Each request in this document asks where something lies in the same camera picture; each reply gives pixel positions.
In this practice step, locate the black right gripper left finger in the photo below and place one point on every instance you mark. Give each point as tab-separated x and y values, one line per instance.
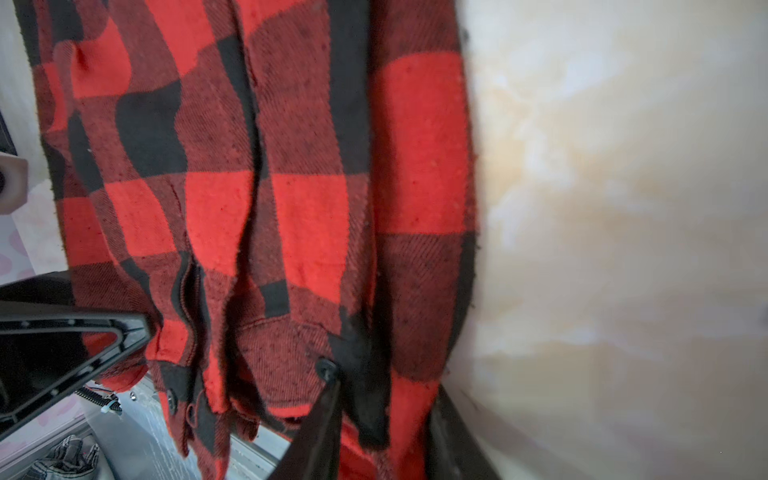
314	453

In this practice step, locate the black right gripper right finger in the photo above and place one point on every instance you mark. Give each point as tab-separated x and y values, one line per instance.
452	452

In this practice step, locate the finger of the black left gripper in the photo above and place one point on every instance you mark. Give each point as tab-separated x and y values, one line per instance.
50	351

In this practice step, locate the red black plaid shirt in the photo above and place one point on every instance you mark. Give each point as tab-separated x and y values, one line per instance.
272	183

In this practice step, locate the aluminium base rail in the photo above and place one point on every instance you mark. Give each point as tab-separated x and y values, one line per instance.
135	444

